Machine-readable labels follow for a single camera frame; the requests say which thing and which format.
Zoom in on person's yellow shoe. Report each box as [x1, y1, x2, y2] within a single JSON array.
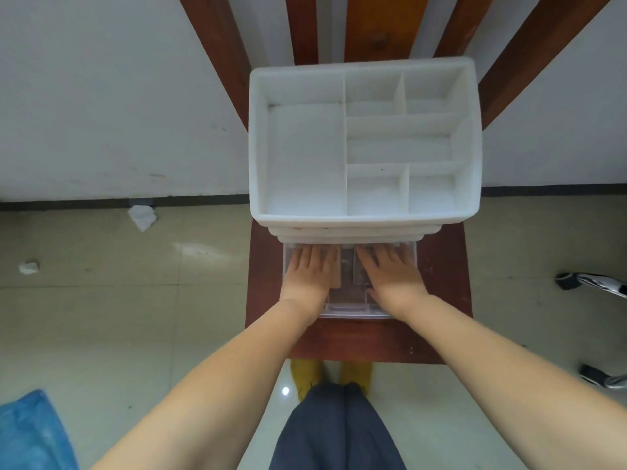
[[289, 359, 324, 402], [340, 360, 373, 395]]

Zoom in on large crumpled white paper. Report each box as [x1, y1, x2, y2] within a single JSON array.
[[127, 205, 159, 233]]

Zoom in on person's left hand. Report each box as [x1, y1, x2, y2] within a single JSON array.
[[279, 244, 342, 324]]

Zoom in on person's grey trousers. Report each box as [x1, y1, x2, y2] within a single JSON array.
[[269, 381, 408, 470]]

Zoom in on person's right forearm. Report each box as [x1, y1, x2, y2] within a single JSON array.
[[391, 296, 627, 470]]

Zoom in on chrome office chair base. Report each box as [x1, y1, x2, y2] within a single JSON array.
[[555, 271, 627, 390]]

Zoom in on dark wooden stool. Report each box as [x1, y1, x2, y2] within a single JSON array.
[[176, 0, 618, 366]]

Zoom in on person's left forearm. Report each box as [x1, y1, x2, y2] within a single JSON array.
[[90, 300, 319, 470]]

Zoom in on blue plastic bag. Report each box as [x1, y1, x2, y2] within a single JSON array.
[[0, 388, 79, 470]]

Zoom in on person's left yellow shoe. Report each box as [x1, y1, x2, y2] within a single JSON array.
[[289, 359, 324, 402]]

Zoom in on person's right hand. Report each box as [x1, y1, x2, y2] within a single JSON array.
[[355, 243, 434, 321]]

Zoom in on person's right yellow shoe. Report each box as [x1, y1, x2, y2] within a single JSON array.
[[340, 360, 373, 395]]

